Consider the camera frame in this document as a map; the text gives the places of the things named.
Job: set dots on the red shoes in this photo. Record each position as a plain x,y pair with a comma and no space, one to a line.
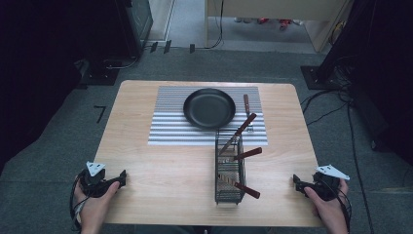
276,22

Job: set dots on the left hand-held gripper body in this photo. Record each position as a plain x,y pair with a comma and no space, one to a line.
94,183

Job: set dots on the dark cabinet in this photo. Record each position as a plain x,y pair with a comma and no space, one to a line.
139,22

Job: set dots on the person's left hand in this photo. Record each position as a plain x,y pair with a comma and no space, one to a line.
94,208

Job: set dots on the person's right hand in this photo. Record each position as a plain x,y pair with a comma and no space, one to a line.
331,209

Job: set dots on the small black floor bracket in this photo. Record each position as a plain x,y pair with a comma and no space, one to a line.
154,47
192,48
167,46

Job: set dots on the black stand column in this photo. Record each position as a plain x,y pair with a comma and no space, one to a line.
344,35

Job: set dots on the black stand base plate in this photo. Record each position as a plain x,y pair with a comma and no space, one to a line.
316,79
100,76

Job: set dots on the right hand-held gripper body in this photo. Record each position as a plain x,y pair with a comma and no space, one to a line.
326,188

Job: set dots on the grey striped placemat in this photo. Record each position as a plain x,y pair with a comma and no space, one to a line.
168,130

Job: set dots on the black round pan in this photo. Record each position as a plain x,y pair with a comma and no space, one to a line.
209,109

